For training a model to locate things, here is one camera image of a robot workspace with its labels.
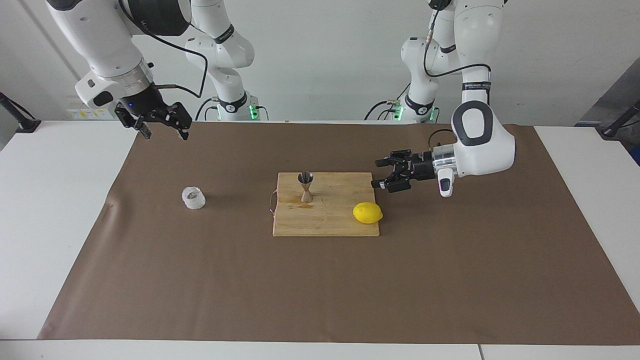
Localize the yellow lemon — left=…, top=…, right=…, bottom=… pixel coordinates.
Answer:
left=352, top=202, right=384, bottom=225

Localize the black base cable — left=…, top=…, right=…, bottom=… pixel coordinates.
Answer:
left=196, top=97, right=222, bottom=122
left=364, top=82, right=413, bottom=122

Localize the clear textured glass cup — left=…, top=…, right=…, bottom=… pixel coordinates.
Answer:
left=181, top=186, right=207, bottom=211

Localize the black clamp stand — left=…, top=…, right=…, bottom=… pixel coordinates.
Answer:
left=0, top=92, right=42, bottom=134
left=597, top=100, right=640, bottom=141

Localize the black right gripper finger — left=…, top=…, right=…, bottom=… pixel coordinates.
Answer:
left=114, top=105, right=153, bottom=141
left=152, top=102, right=194, bottom=141

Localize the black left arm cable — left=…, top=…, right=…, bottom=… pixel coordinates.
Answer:
left=423, top=5, right=493, bottom=151

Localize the white wall socket box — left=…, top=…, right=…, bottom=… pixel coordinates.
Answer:
left=66, top=96, right=119, bottom=121

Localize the steel double jigger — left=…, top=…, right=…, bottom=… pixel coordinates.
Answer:
left=297, top=171, right=315, bottom=204

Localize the brown table mat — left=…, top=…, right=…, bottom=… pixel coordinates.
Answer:
left=37, top=121, right=640, bottom=346

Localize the wooden cutting board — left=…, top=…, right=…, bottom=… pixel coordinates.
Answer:
left=269, top=172, right=380, bottom=237

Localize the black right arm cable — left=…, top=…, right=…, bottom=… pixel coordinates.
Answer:
left=119, top=0, right=209, bottom=121

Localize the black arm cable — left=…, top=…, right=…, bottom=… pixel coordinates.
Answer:
left=423, top=5, right=493, bottom=151
left=119, top=0, right=209, bottom=121

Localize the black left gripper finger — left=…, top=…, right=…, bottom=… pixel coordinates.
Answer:
left=371, top=171, right=414, bottom=195
left=375, top=149, right=414, bottom=169

